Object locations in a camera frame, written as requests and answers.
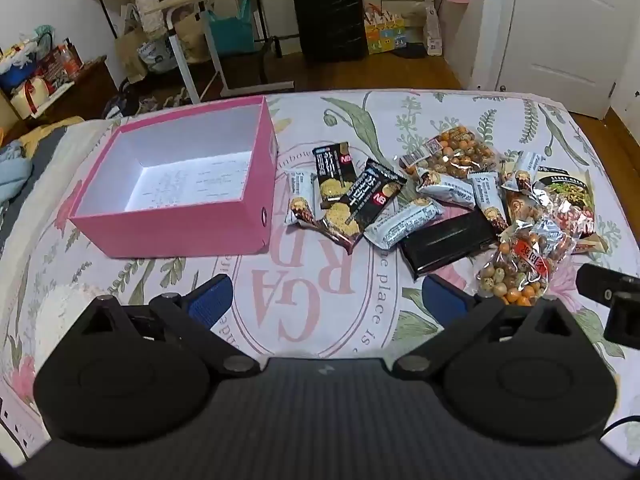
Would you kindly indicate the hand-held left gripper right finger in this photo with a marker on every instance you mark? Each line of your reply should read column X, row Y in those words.
column 442, row 299

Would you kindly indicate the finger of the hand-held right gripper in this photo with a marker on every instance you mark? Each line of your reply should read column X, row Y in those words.
column 595, row 280
column 624, row 321

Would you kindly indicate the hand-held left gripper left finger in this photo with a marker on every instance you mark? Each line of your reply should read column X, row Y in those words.
column 211, row 296

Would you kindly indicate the glossy black packet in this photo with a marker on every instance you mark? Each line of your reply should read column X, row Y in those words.
column 445, row 242

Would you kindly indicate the pink cardboard box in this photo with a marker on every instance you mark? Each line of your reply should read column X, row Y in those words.
column 175, row 232

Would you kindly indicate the clear nut bag red label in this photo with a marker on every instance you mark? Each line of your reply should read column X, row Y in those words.
column 520, row 270

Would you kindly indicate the silver snack bar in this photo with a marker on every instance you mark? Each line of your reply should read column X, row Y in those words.
column 487, row 201
column 400, row 222
column 300, row 195
column 525, row 167
column 447, row 187

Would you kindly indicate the snack bag with food picture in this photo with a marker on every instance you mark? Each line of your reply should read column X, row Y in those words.
column 565, row 192

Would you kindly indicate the black cracker packet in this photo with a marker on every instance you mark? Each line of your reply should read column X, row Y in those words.
column 331, row 172
column 367, row 202

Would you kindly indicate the clear bag of coated nuts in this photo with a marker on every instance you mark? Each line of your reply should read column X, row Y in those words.
column 460, row 152

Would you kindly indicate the pale shoe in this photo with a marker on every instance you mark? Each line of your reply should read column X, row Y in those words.
column 150, row 104
column 177, row 97

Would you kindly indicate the black bag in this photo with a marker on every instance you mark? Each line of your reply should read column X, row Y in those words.
column 122, row 102

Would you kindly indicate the grey and yellow quilt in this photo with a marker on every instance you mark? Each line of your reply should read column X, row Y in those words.
column 50, row 132

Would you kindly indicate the dark wooden nightstand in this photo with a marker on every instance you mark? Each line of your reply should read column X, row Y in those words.
column 87, row 87

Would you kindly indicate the white printed shopping bag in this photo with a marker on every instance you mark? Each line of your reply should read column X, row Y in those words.
column 157, row 55

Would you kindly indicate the brown paper bag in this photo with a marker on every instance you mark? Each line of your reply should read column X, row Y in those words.
column 131, row 55

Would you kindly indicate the white door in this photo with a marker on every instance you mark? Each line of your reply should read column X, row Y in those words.
column 550, row 25

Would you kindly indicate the teal bag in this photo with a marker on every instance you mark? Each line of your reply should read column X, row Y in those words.
column 230, row 30

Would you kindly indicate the white bag with red ribbon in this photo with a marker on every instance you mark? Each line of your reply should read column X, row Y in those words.
column 31, row 96

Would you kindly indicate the white plastic bag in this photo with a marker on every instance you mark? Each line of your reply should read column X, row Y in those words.
column 434, row 30

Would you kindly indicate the colourful gift bag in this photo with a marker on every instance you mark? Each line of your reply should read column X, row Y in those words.
column 384, row 32

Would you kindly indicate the red and white bag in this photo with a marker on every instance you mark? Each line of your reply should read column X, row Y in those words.
column 61, row 64

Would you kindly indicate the blue bag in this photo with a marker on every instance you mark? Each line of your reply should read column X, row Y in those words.
column 19, row 74

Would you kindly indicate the black suitcase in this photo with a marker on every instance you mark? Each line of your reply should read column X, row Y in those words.
column 327, row 15

